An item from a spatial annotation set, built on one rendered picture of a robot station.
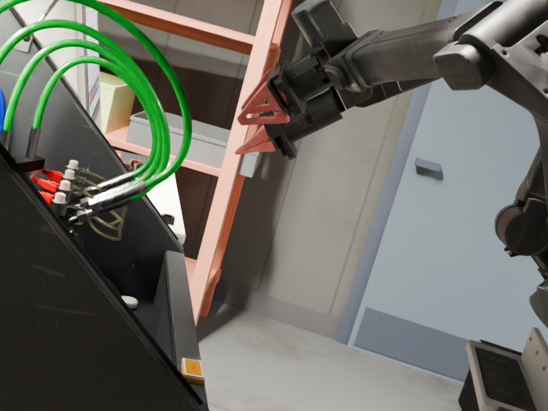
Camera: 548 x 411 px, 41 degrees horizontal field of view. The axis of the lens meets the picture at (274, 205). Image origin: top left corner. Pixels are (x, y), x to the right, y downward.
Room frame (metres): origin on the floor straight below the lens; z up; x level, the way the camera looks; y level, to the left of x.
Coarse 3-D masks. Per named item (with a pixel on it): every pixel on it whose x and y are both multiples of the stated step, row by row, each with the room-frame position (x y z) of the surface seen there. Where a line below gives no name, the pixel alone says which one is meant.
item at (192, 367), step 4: (188, 360) 0.98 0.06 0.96; (192, 360) 0.98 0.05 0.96; (180, 364) 0.98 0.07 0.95; (188, 364) 0.97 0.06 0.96; (192, 364) 0.97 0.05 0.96; (196, 364) 0.97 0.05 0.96; (188, 368) 0.95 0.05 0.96; (192, 368) 0.96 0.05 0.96; (196, 368) 0.96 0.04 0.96; (200, 368) 0.96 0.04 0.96; (188, 372) 0.94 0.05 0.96; (192, 372) 0.95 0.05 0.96; (196, 372) 0.95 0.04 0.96; (200, 372) 0.95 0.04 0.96; (188, 380) 0.94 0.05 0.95; (192, 380) 0.94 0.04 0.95; (196, 380) 0.94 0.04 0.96; (200, 380) 0.94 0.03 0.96
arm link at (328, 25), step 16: (320, 0) 1.06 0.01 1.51; (304, 16) 1.07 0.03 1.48; (320, 16) 1.06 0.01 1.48; (336, 16) 1.07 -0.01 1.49; (304, 32) 1.09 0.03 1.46; (320, 32) 1.06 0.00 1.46; (336, 32) 1.07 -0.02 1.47; (352, 32) 1.07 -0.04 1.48; (336, 48) 1.07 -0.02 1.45; (336, 80) 1.03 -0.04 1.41
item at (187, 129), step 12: (12, 0) 1.08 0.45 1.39; (24, 0) 1.09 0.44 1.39; (72, 0) 1.10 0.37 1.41; (84, 0) 1.10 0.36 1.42; (0, 12) 1.08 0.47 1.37; (108, 12) 1.11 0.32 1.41; (120, 24) 1.12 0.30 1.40; (132, 24) 1.12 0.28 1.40; (144, 36) 1.13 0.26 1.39; (156, 48) 1.13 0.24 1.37; (168, 72) 1.14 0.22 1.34; (180, 84) 1.15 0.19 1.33; (180, 96) 1.14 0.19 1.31; (180, 156) 1.15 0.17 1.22; (168, 168) 1.15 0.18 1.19; (156, 180) 1.14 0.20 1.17
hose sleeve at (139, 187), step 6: (132, 186) 1.14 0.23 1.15; (138, 186) 1.14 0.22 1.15; (144, 186) 1.14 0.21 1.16; (114, 192) 1.13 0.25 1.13; (120, 192) 1.13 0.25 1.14; (126, 192) 1.13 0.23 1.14; (132, 192) 1.13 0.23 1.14; (138, 192) 1.14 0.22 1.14; (102, 198) 1.13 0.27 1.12; (108, 198) 1.13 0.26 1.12; (114, 198) 1.13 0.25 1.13; (120, 198) 1.13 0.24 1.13; (126, 198) 1.14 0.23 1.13; (102, 204) 1.12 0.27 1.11; (108, 204) 1.13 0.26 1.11
